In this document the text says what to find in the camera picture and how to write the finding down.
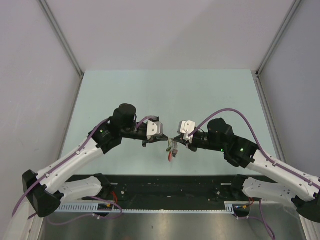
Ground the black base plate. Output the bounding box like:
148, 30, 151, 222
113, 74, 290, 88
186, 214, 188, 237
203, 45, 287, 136
62, 174, 253, 211

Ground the keyring bunch with chain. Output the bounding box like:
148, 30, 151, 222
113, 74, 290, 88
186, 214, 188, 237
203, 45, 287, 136
166, 138, 178, 160

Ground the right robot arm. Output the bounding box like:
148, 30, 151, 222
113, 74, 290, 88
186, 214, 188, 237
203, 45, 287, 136
173, 118, 320, 223

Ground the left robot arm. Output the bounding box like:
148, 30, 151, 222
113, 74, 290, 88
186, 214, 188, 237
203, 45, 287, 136
22, 103, 169, 218

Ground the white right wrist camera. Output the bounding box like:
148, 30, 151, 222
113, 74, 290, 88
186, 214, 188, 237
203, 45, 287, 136
178, 120, 196, 144

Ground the white slotted cable duct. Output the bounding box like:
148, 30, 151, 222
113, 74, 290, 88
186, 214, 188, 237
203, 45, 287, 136
55, 201, 249, 214

